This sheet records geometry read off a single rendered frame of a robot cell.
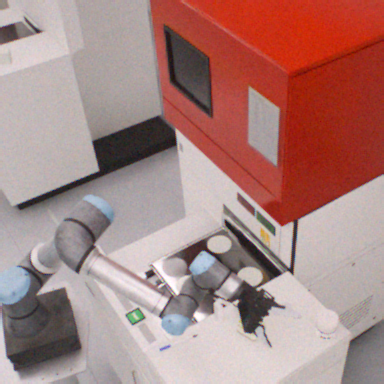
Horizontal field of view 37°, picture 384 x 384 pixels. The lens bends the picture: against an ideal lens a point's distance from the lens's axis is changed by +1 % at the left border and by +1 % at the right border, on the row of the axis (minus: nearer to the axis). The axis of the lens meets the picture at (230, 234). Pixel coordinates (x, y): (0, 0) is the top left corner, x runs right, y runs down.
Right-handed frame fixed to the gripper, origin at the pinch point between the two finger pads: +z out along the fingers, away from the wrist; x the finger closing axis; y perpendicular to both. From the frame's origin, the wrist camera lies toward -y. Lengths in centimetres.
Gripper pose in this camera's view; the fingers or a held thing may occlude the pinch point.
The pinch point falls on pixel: (286, 334)
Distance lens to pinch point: 173.1
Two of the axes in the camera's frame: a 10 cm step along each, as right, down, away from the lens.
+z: 7.9, 6.2, 0.5
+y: 2.4, -3.8, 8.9
